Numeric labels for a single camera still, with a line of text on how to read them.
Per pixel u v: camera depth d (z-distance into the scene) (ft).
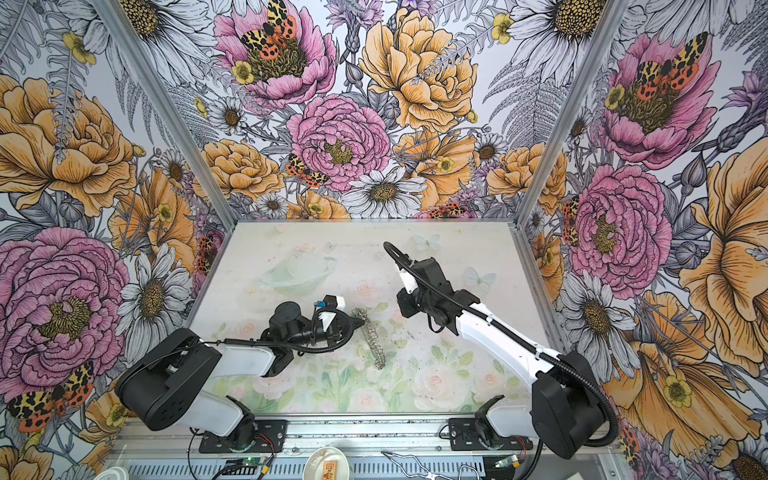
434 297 2.06
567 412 1.35
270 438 2.40
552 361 1.41
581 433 1.36
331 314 2.35
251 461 2.34
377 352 2.56
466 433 2.44
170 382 1.47
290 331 2.26
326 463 2.29
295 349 1.96
